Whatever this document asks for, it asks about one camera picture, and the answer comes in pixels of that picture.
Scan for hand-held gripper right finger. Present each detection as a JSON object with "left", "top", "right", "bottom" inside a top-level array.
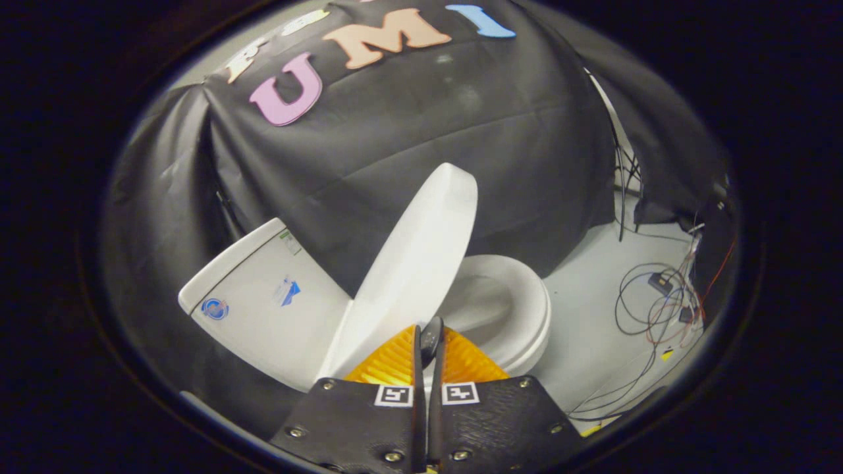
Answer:
[{"left": 427, "top": 323, "right": 584, "bottom": 474}]

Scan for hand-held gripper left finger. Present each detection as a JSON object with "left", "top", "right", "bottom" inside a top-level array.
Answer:
[{"left": 270, "top": 325, "right": 425, "bottom": 474}]

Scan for black round lid tab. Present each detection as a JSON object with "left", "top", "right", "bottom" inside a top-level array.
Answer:
[{"left": 420, "top": 316, "right": 445, "bottom": 364}]

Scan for white toilet lid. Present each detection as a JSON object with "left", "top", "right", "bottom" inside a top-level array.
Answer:
[{"left": 316, "top": 163, "right": 478, "bottom": 382}]

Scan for white toilet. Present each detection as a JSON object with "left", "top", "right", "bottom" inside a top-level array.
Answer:
[{"left": 178, "top": 217, "right": 553, "bottom": 394}]

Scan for black tripod stand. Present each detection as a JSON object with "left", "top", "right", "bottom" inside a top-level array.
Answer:
[{"left": 585, "top": 66, "right": 645, "bottom": 242}]

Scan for black backdrop cloth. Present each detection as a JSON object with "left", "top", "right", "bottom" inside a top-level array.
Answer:
[{"left": 102, "top": 0, "right": 730, "bottom": 442}]

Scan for tangled floor cables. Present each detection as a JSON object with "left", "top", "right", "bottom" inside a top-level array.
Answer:
[{"left": 568, "top": 221, "right": 711, "bottom": 423}]

